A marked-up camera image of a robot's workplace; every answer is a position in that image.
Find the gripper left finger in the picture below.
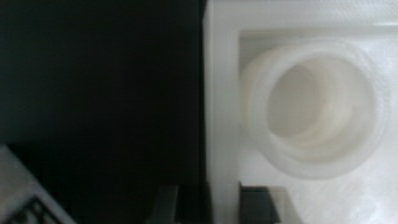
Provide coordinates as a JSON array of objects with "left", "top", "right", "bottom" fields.
[{"left": 146, "top": 185, "right": 180, "bottom": 224}]

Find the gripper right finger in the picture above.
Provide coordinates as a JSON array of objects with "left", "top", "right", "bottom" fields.
[{"left": 241, "top": 186, "right": 280, "bottom": 224}]

